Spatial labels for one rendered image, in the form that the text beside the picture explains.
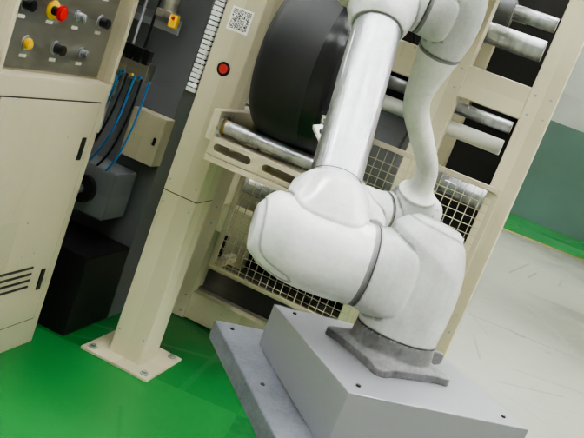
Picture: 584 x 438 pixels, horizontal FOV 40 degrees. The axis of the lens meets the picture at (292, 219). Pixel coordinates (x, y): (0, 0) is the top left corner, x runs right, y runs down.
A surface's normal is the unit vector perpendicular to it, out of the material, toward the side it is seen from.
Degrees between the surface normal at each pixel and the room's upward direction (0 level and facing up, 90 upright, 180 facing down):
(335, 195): 50
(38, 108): 90
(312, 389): 90
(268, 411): 0
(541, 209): 90
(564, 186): 90
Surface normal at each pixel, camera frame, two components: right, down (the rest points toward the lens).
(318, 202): 0.10, -0.48
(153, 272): -0.31, 0.11
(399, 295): -0.01, 0.18
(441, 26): 0.00, 0.67
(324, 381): -0.88, -0.25
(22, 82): 0.88, 0.40
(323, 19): -0.09, -0.37
